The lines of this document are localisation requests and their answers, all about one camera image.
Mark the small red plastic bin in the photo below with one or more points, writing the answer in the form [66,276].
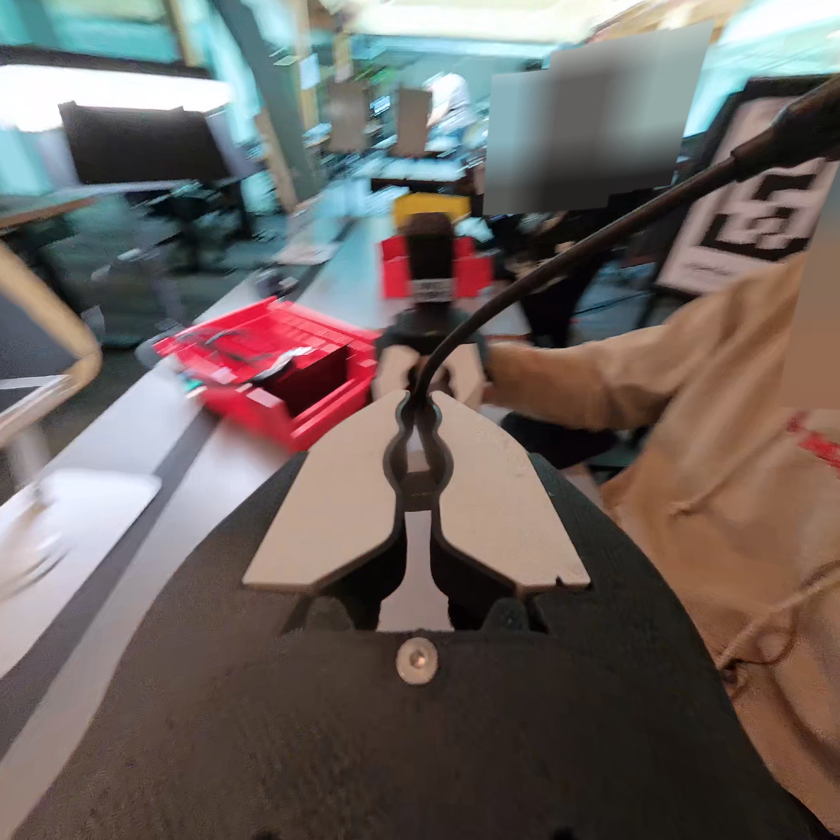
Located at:
[472,275]

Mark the black monitor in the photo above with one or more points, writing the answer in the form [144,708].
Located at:
[144,144]

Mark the person's beige hoodie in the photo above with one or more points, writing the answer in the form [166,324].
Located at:
[754,558]

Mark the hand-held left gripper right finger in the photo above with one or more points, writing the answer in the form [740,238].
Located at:
[505,505]

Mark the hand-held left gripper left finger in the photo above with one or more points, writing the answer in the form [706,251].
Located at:
[334,505]

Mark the brown pegboard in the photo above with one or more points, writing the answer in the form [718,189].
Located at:
[348,118]
[412,121]

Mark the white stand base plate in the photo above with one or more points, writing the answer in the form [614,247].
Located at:
[92,518]

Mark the rounded wooden board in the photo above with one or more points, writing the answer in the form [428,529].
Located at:
[88,354]

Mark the white sign with black marker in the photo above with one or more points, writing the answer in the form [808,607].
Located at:
[754,223]

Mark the black chair armrest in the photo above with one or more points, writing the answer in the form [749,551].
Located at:
[564,446]

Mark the black panel on wooden stand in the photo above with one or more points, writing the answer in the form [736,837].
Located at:
[275,98]

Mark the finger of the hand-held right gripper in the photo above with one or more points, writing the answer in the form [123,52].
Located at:
[466,371]
[394,367]

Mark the yellow plastic bin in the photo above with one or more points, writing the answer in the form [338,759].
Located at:
[420,207]

